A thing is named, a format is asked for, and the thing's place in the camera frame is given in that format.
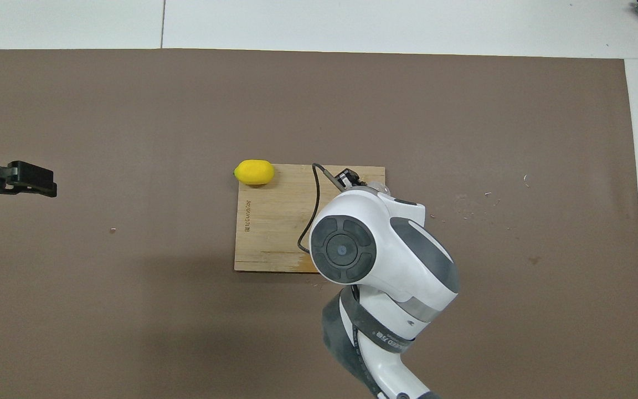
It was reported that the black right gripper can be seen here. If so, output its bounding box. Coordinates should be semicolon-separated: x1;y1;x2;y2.
337;169;365;191

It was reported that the yellow lemon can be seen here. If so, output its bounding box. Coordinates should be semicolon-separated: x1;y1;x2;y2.
234;160;276;186

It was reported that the brown paper table mat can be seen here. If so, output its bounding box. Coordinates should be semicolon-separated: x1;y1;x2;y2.
0;49;638;399

